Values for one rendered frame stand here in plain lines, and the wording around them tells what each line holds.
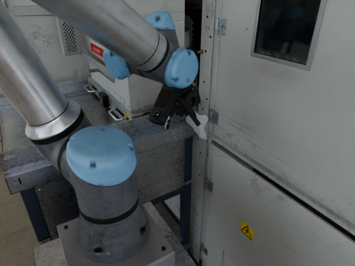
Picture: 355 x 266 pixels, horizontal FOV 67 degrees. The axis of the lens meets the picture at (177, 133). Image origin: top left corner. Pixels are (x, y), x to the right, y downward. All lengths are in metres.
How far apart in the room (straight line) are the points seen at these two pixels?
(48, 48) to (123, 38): 1.11
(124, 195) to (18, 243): 1.47
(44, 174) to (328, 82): 0.79
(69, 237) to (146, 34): 0.44
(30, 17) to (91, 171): 1.14
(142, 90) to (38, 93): 0.49
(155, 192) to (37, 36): 0.94
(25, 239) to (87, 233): 1.38
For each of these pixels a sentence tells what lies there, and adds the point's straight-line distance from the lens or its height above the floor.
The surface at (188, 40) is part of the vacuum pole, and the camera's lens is 1.07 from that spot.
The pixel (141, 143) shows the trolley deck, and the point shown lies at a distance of 0.95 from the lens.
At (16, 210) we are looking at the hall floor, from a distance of 2.14.
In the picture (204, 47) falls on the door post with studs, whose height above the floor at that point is 1.13.
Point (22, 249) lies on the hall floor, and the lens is 1.88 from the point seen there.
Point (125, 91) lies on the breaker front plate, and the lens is 0.96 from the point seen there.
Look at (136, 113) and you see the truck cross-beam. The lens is 0.95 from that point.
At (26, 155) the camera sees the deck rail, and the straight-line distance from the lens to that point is 0.89.
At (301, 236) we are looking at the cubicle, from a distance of 0.87.
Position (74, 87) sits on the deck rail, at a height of 0.88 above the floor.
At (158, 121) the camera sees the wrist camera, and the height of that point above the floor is 1.01.
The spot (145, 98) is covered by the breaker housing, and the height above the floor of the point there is 0.96.
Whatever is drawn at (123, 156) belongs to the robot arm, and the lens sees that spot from 0.46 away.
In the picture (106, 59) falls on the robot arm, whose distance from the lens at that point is 0.62.
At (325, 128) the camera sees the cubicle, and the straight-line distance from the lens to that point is 0.69.
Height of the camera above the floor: 1.32
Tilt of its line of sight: 29 degrees down
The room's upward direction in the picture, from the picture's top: straight up
